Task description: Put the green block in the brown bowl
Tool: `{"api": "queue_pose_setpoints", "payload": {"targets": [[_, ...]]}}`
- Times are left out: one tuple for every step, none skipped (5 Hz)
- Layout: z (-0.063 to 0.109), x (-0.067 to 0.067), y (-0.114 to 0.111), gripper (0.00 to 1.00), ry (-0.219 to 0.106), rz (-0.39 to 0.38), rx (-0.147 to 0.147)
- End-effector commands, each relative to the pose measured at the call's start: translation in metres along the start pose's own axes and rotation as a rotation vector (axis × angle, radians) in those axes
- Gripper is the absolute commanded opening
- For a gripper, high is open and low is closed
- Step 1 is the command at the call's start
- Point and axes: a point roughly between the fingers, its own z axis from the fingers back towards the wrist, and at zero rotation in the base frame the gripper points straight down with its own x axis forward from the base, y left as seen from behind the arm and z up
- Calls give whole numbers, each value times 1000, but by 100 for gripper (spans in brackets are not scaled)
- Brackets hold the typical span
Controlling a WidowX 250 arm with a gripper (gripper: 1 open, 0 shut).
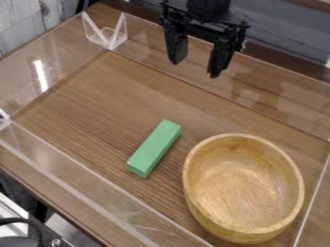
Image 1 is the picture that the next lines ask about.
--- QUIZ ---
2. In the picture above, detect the clear acrylic tray wall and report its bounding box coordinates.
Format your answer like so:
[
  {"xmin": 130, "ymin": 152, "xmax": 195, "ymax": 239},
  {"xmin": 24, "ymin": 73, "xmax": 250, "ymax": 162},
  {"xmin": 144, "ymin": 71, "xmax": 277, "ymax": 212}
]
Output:
[{"xmin": 0, "ymin": 15, "xmax": 330, "ymax": 247}]

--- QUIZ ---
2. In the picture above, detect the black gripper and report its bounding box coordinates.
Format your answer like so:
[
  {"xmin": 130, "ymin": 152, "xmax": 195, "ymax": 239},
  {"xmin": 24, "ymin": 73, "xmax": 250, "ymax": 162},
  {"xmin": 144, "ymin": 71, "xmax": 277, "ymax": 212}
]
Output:
[{"xmin": 162, "ymin": 0, "xmax": 249, "ymax": 78}]

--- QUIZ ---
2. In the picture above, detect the light wooden bowl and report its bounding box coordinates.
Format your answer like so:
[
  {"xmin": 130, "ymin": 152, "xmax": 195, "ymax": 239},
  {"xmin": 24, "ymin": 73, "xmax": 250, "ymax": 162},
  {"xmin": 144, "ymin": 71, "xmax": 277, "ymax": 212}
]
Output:
[{"xmin": 182, "ymin": 133, "xmax": 306, "ymax": 244}]

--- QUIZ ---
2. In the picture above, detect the black cable at table edge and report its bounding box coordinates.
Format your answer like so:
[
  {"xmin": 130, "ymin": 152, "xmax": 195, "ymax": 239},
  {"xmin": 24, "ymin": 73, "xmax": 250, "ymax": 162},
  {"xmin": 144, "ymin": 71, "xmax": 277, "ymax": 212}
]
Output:
[{"xmin": 0, "ymin": 217, "xmax": 47, "ymax": 247}]

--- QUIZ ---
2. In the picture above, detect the clear acrylic corner bracket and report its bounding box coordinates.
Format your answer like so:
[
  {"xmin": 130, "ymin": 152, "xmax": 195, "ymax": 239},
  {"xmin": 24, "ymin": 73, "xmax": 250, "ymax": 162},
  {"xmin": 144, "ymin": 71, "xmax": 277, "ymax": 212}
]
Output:
[{"xmin": 82, "ymin": 13, "xmax": 128, "ymax": 50}]

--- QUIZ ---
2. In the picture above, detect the green rectangular block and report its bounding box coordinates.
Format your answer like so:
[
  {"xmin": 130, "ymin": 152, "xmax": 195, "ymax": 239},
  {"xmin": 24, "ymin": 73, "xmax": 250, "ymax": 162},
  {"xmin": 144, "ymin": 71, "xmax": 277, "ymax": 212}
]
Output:
[{"xmin": 127, "ymin": 120, "xmax": 182, "ymax": 178}]

